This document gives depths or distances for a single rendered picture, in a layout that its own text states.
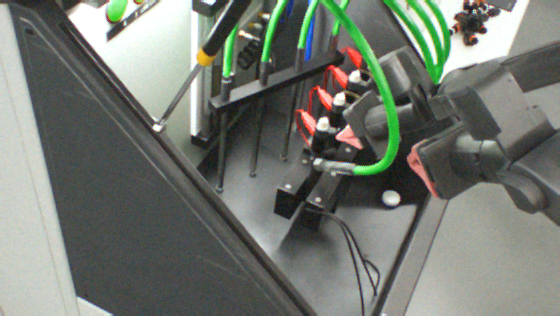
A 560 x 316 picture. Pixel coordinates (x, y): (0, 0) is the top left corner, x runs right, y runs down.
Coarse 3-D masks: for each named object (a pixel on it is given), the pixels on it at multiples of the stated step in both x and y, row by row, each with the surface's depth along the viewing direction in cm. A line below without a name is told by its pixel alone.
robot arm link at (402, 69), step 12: (408, 48) 95; (384, 60) 94; (396, 60) 94; (408, 60) 94; (384, 72) 94; (396, 72) 94; (408, 72) 94; (420, 72) 94; (396, 84) 95; (408, 84) 95; (432, 84) 97; (396, 96) 95; (432, 96) 94; (444, 96) 91; (432, 108) 93; (444, 108) 92
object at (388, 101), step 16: (320, 0) 87; (336, 16) 86; (352, 32) 85; (368, 48) 85; (224, 64) 114; (368, 64) 85; (224, 80) 116; (384, 80) 85; (384, 96) 86; (384, 160) 91
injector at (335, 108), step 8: (336, 104) 118; (344, 104) 118; (336, 112) 119; (328, 120) 121; (336, 120) 120; (336, 128) 122; (344, 128) 121; (328, 136) 124; (328, 144) 125; (320, 176) 132
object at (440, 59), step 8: (408, 0) 107; (416, 0) 108; (312, 8) 117; (416, 8) 108; (312, 16) 119; (424, 16) 108; (304, 24) 120; (424, 24) 109; (432, 24) 109; (304, 32) 121; (432, 32) 109; (304, 40) 123; (432, 40) 110; (304, 48) 124; (440, 48) 111; (296, 56) 126; (304, 56) 126; (440, 56) 111; (296, 64) 127; (440, 64) 112; (440, 72) 113
